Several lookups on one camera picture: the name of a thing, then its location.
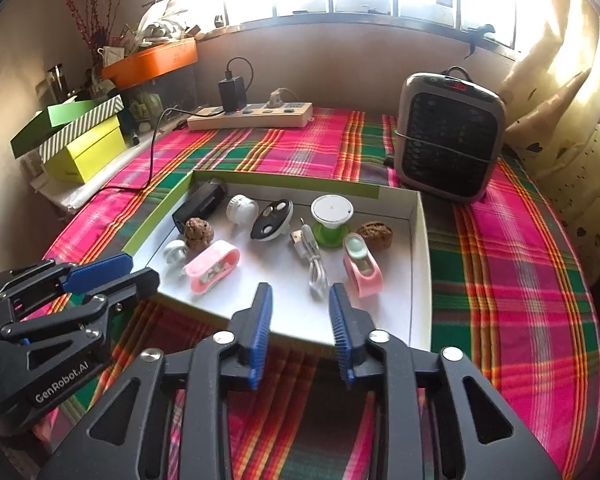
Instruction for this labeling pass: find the yellow box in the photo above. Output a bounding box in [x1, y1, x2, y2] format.
[43, 115, 126, 184]

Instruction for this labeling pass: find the white mushroom knob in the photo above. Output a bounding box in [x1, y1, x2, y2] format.
[162, 240, 188, 274]

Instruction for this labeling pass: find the orange tray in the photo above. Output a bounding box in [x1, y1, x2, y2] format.
[102, 38, 198, 91]

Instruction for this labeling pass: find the white foam board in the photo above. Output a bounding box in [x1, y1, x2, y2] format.
[30, 127, 152, 214]

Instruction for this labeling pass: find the small brown walnut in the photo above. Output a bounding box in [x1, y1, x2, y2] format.
[356, 221, 393, 252]

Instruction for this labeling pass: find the long pink clip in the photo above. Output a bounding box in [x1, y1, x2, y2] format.
[184, 240, 240, 295]

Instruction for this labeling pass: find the short pink clip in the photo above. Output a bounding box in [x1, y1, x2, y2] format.
[342, 233, 384, 298]

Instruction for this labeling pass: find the black charger adapter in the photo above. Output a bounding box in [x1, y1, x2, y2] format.
[218, 76, 247, 113]

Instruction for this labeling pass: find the black rectangular device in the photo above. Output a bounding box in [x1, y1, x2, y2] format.
[172, 179, 226, 234]

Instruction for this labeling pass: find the striped green box lid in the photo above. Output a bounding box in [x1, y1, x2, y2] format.
[10, 96, 123, 162]

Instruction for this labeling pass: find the green white spool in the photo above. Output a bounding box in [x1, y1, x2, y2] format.
[310, 194, 354, 248]

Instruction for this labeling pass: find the red branch decoration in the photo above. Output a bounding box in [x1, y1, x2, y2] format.
[54, 0, 136, 57]

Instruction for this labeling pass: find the black round button device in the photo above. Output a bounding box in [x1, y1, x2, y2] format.
[250, 198, 294, 242]

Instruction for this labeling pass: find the grey black space heater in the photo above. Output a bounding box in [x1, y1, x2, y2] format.
[385, 66, 505, 203]

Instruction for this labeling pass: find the green white cardboard tray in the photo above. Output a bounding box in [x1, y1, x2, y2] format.
[123, 170, 432, 351]

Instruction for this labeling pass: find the large brown walnut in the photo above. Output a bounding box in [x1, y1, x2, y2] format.
[184, 218, 214, 252]

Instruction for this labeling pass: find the plaid pink green tablecloth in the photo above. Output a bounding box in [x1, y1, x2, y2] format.
[47, 108, 600, 479]

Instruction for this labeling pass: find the small white jar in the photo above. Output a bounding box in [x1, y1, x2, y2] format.
[225, 194, 260, 228]

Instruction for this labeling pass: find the beige power strip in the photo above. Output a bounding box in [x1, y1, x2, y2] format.
[187, 102, 313, 130]

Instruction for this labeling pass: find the black charger cable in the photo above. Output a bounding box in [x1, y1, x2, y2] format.
[86, 56, 256, 196]

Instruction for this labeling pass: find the cream heart curtain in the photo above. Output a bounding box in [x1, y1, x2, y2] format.
[498, 0, 600, 283]

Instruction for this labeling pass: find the white usb cable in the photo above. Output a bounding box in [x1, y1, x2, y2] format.
[289, 218, 330, 302]

